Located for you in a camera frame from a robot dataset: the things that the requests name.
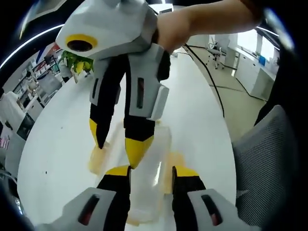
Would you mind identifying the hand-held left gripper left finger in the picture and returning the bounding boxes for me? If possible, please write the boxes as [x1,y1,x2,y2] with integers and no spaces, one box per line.
[37,165,132,231]

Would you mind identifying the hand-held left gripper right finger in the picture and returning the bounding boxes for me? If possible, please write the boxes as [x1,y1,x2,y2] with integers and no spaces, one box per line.
[171,165,263,231]

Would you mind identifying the clear box with yellow buckle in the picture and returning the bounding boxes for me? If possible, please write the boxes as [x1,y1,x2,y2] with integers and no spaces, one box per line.
[88,119,186,223]

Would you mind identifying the green potted plant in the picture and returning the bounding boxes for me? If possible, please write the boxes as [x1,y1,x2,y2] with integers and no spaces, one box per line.
[61,50,95,78]

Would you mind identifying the white storage shelf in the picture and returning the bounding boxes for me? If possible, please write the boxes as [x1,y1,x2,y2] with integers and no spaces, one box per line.
[31,54,64,97]

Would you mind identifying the white swivel chair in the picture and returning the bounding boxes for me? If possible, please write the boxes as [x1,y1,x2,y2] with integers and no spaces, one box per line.
[206,41,223,70]

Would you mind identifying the long curved ceiling light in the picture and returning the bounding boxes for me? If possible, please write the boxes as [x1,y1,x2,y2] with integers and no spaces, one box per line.
[0,24,65,70]

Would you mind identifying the grey mesh office chair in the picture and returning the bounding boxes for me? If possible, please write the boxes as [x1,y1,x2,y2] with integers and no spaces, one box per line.
[231,104,300,223]

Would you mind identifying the white cabinet row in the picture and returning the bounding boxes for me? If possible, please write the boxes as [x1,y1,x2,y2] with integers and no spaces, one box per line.
[232,45,277,100]

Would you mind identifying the person's black clothing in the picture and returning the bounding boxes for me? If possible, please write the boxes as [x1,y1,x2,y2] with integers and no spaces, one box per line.
[255,14,299,126]

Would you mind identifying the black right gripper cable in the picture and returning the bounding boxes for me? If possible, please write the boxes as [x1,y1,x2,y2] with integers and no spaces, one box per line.
[184,42,226,118]

